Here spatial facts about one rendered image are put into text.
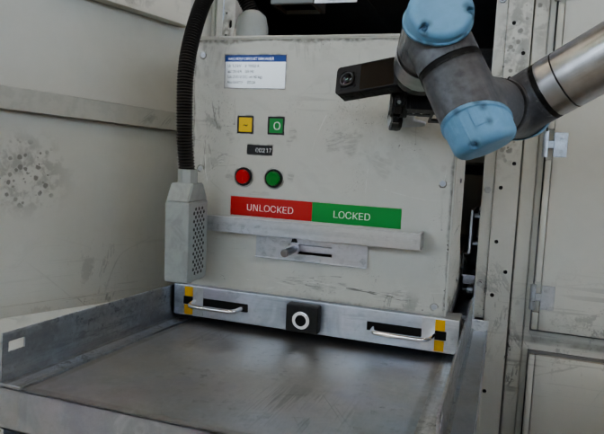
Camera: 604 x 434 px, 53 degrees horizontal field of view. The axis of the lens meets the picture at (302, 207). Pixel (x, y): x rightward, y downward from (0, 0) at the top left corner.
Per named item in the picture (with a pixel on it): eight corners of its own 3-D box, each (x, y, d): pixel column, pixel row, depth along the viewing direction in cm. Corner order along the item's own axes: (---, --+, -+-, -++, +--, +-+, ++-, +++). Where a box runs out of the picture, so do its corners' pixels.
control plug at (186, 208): (187, 285, 105) (189, 184, 103) (163, 281, 106) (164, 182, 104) (208, 276, 112) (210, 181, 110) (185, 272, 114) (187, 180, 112)
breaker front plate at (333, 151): (442, 327, 101) (463, 35, 96) (187, 292, 117) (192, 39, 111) (443, 324, 103) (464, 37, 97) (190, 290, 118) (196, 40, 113)
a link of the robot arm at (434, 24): (425, 53, 65) (395, -14, 67) (411, 93, 75) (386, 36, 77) (492, 29, 65) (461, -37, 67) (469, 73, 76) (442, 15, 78)
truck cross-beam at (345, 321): (457, 356, 101) (460, 321, 100) (173, 313, 118) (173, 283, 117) (459, 346, 106) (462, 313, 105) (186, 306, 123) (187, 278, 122)
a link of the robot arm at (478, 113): (543, 133, 71) (504, 53, 73) (504, 131, 63) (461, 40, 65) (485, 163, 76) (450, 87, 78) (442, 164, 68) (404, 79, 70)
